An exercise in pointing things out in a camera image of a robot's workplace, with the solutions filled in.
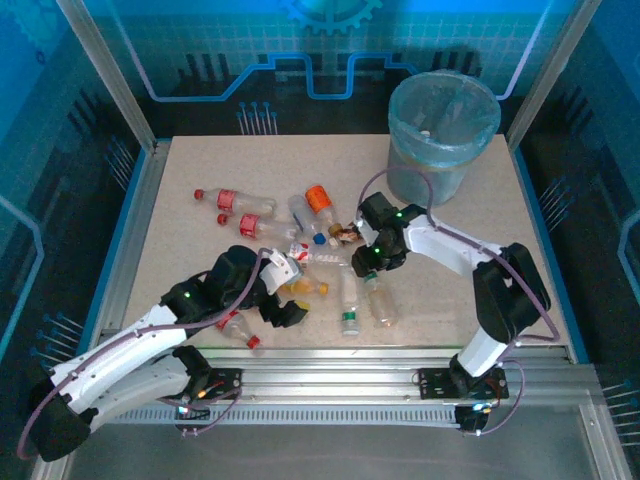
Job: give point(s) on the aluminium frame post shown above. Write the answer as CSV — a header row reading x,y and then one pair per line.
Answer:
x,y
110,75
550,75

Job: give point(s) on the clear green-label bottle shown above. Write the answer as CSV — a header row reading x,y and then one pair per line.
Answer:
x,y
351,300

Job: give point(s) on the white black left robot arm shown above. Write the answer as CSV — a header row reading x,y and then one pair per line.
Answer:
x,y
115,350

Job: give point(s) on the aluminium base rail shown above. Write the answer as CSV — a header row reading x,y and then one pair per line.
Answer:
x,y
325,375

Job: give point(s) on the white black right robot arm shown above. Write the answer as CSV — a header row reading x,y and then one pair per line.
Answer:
x,y
450,245

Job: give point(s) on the orange-label gold-cap bottle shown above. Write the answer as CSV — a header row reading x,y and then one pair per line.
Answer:
x,y
318,197

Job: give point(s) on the grey mesh waste bin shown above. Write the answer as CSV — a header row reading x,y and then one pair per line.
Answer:
x,y
425,185

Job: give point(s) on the clear blue-cap bottle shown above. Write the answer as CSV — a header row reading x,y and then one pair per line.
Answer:
x,y
300,212

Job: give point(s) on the clear brownish bottle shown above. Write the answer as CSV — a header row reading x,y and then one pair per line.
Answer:
x,y
382,305

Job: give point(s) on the aluminium table side rail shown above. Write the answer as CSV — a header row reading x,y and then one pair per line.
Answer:
x,y
141,210

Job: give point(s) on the copper brown white-cap bottle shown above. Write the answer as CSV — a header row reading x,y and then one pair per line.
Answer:
x,y
347,236

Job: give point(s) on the blue plastic bin liner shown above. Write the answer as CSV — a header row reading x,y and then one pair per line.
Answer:
x,y
480,125

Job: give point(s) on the black base connector box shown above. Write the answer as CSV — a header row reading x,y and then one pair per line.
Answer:
x,y
197,413
470,420

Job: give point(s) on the clear red-white-label bottle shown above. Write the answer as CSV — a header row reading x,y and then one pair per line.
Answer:
x,y
302,252

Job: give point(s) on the clear red-label red-cap bottle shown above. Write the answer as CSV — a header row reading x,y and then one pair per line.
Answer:
x,y
250,225
240,330
227,199

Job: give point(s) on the orange juice bottle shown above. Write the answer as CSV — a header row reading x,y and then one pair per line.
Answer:
x,y
305,286

